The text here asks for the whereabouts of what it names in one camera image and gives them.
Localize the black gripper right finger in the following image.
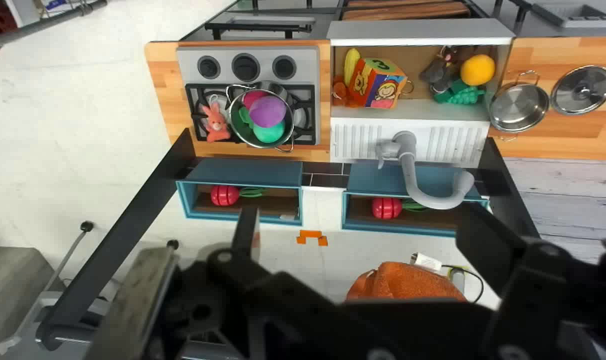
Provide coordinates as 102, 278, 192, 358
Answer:
458, 203, 606, 360

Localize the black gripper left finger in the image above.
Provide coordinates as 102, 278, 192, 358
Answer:
161, 249, 330, 360

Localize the colourful soft fabric cube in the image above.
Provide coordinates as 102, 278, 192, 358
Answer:
346, 57, 408, 110

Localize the white toy sink basin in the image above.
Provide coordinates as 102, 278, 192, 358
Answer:
328, 17, 515, 168

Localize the red toy strawberry left bin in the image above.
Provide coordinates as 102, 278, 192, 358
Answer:
210, 186, 240, 207

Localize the red toy strawberry bin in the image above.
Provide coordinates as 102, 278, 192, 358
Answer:
210, 186, 240, 207
371, 197, 402, 220

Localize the left teal storage bin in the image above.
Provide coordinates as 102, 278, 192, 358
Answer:
177, 157, 302, 225

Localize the teal storage bin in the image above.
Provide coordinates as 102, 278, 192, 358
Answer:
343, 159, 490, 236
177, 157, 302, 225

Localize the orange cloth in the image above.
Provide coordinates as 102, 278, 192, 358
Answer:
346, 261, 464, 302

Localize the green plush toy in pot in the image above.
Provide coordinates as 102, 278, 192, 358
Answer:
237, 105, 285, 144

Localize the orange plush toy crab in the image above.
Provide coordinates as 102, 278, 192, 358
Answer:
200, 103, 231, 142

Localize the right teal storage bin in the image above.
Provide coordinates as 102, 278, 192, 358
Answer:
343, 159, 490, 236

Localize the red toy strawberry right bin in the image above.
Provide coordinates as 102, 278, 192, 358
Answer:
371, 197, 402, 220

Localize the small steel pan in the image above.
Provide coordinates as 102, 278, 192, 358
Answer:
488, 70, 551, 133

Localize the purple plush ball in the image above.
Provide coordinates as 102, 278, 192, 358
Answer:
251, 95, 286, 128

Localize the steel pot lid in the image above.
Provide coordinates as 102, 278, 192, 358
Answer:
553, 63, 606, 116

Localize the grey toy faucet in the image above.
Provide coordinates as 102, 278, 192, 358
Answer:
374, 129, 475, 210

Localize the green knobbly toy vegetable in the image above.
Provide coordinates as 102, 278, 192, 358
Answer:
433, 81, 485, 105

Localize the grey toy stove top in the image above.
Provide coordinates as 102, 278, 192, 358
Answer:
179, 46, 320, 148

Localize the yellow toy lemon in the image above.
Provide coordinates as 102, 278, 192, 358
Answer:
460, 54, 496, 86

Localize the grey plush toy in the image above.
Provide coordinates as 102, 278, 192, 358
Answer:
421, 56, 458, 94

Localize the yellow toy banana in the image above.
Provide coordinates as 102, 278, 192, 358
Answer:
343, 47, 361, 84

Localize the black metal frame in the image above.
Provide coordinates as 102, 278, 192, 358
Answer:
37, 128, 538, 350

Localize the steel pot with handles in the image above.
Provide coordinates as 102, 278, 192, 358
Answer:
227, 84, 294, 148

